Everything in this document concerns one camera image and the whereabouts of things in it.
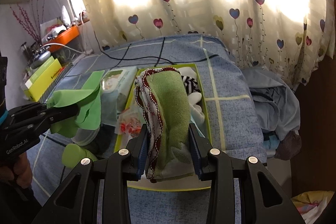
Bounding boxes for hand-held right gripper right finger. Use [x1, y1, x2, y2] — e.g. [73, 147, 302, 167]
[189, 123, 306, 224]

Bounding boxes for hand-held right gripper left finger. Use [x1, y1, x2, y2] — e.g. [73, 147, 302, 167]
[31, 124, 149, 224]

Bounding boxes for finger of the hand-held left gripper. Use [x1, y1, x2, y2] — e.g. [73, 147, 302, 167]
[39, 103, 80, 133]
[9, 102, 52, 120]

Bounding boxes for green microfibre cloth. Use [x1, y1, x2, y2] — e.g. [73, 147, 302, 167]
[47, 70, 105, 138]

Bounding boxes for clear plastic bag red print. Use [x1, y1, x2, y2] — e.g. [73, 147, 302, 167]
[115, 106, 147, 139]

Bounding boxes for lime green box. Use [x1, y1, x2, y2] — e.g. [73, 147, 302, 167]
[113, 63, 213, 191]

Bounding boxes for green woven cloth red trim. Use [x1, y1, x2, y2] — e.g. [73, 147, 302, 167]
[134, 66, 196, 184]

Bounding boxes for white sock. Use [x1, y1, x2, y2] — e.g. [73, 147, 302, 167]
[187, 91, 205, 115]

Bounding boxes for black white striped cloth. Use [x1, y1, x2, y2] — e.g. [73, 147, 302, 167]
[181, 74, 201, 96]

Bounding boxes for person's left hand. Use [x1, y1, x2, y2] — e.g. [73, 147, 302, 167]
[0, 153, 33, 196]

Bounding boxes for yellow file box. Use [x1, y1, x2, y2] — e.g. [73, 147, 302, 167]
[22, 58, 62, 102]

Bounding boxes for clear jar dark contents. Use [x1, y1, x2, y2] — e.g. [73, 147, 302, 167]
[71, 124, 118, 159]

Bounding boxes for green white carton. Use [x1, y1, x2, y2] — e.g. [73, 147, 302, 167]
[25, 57, 54, 88]

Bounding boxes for green plastic container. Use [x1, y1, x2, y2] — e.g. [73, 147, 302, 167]
[62, 143, 99, 168]

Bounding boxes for striped cardboard tray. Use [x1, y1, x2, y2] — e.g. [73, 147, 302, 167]
[43, 61, 74, 101]

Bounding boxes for grey oblong case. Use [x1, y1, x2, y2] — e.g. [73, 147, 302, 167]
[31, 52, 51, 69]

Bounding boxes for blue plaid bed sheet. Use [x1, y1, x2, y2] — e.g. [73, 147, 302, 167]
[26, 34, 263, 224]

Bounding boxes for glass jar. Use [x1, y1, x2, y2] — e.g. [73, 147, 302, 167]
[21, 42, 30, 62]

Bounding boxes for wet wipes pack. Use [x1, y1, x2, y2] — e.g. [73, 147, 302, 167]
[101, 67, 138, 126]

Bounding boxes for orange plastic bin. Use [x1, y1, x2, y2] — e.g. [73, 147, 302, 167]
[47, 25, 80, 52]

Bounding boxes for dried red branches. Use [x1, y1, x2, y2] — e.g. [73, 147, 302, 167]
[10, 0, 49, 43]

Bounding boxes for blue bedding heap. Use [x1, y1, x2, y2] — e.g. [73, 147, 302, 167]
[241, 67, 301, 159]

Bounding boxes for white plastic bag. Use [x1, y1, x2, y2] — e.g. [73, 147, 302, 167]
[60, 5, 72, 28]

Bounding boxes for pink yellow printed bag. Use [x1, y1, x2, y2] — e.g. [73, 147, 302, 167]
[290, 190, 335, 224]

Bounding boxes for brown wooden cabinet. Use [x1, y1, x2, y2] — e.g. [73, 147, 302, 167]
[294, 0, 336, 188]

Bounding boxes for white cable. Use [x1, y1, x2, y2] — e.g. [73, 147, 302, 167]
[42, 43, 87, 56]

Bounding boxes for black cable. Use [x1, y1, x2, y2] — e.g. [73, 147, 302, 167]
[93, 27, 221, 67]

